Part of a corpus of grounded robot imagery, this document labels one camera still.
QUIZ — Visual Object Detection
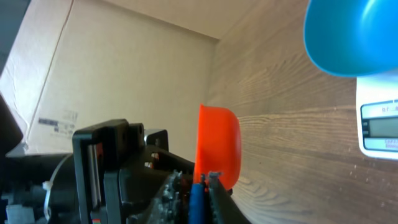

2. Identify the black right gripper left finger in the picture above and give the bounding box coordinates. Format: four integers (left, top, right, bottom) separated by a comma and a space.
136, 170, 190, 224

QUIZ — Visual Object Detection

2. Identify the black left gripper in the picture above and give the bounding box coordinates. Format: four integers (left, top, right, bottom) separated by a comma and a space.
72, 119, 194, 223

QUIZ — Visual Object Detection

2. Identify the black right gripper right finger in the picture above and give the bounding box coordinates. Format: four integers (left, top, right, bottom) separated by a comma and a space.
208, 172, 251, 224

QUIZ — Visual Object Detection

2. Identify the red scoop with blue handle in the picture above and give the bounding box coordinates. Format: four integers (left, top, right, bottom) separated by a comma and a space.
188, 105, 242, 223

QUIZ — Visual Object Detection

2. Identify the white digital kitchen scale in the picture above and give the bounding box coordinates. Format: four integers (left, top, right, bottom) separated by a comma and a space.
356, 70, 397, 160

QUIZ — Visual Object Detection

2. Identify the blue round bowl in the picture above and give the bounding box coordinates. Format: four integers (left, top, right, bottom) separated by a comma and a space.
303, 0, 397, 77

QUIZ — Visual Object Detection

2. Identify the cardboard box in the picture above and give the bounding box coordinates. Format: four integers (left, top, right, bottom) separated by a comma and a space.
0, 0, 218, 156

